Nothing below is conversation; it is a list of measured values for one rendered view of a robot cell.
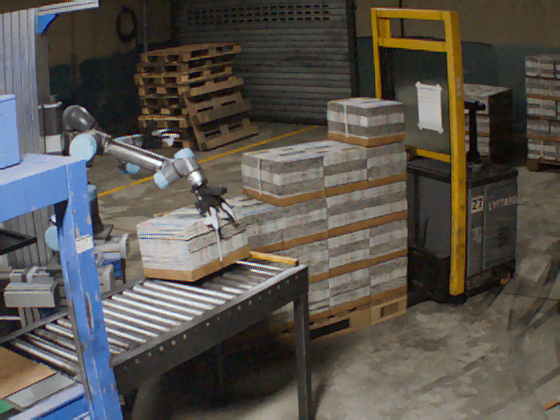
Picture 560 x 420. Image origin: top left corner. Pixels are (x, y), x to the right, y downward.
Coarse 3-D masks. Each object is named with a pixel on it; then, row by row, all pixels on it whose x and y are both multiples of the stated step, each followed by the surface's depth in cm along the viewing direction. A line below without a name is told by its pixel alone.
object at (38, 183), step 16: (32, 160) 220; (48, 160) 217; (0, 176) 203; (16, 176) 199; (32, 176) 201; (48, 176) 206; (64, 176) 211; (0, 192) 192; (16, 192) 197; (32, 192) 202; (48, 192) 206; (64, 192) 211; (0, 208) 193; (16, 208) 197; (32, 208) 202
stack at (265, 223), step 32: (352, 192) 459; (256, 224) 429; (288, 224) 440; (320, 224) 451; (288, 256) 443; (320, 256) 454; (352, 256) 467; (320, 288) 459; (352, 288) 471; (288, 320) 452; (320, 320) 464; (352, 320) 477
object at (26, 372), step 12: (0, 348) 272; (0, 360) 262; (12, 360) 263; (24, 360) 263; (0, 372) 252; (12, 372) 253; (24, 372) 253; (36, 372) 254; (48, 372) 254; (0, 384) 243; (12, 384) 244; (24, 384) 244; (0, 396) 235
